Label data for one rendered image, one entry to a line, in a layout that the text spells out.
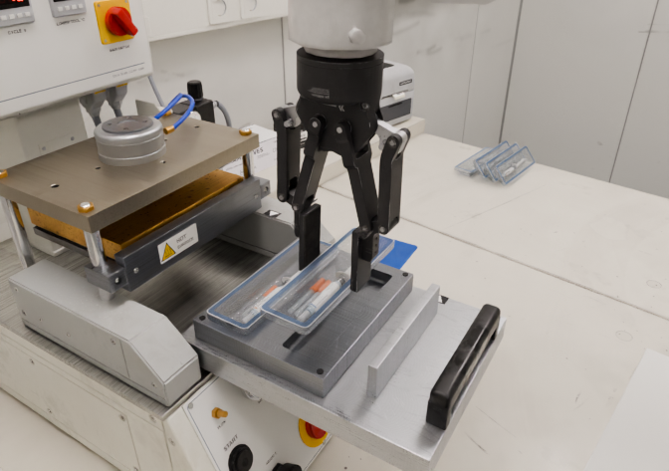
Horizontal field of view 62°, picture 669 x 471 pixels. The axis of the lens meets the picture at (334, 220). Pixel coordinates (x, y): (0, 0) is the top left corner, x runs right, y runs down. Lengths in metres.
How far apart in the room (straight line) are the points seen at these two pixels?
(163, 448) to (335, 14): 0.48
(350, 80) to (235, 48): 1.12
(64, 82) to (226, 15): 0.72
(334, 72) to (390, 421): 0.31
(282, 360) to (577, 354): 0.57
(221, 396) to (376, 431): 0.20
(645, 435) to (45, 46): 0.92
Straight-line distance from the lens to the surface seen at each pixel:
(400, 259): 1.14
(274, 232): 0.79
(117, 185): 0.66
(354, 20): 0.45
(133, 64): 0.89
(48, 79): 0.81
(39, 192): 0.67
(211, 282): 0.78
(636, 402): 0.93
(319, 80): 0.47
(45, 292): 0.71
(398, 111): 1.70
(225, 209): 0.72
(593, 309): 1.11
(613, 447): 0.85
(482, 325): 0.59
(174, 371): 0.61
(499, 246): 1.23
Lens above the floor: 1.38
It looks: 30 degrees down
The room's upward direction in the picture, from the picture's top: straight up
